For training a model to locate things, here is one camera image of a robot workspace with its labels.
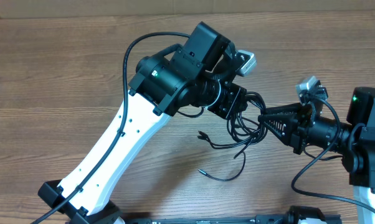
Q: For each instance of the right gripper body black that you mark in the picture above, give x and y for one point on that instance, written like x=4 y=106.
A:
x=299 y=135

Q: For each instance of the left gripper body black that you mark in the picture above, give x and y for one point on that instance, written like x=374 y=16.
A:
x=226 y=100

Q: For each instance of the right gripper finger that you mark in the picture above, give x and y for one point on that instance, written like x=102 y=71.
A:
x=283 y=126
x=285 y=109

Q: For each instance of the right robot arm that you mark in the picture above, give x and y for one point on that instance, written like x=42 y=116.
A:
x=314 y=122

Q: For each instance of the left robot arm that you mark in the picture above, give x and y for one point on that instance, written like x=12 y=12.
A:
x=198 y=73

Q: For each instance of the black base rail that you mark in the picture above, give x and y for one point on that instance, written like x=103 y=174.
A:
x=295 y=215

